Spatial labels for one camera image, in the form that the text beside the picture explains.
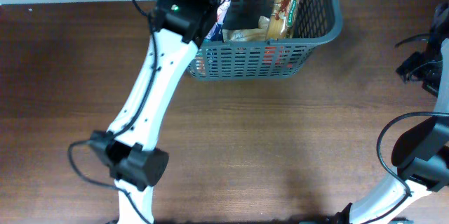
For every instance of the San Remo spaghetti packet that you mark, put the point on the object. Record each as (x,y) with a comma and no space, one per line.
(282,19)

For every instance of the brown paper bag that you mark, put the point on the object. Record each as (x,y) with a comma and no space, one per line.
(243,35)

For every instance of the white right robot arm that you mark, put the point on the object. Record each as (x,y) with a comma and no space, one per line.
(420,155)

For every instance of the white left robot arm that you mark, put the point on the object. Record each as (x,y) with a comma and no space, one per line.
(128,147)

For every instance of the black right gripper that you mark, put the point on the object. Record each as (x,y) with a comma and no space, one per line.
(412,64)

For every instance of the grey plastic mesh basket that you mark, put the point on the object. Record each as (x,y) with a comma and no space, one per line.
(318,22)

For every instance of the colourful Kleenex tissue pack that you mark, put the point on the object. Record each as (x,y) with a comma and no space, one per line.
(215,34)

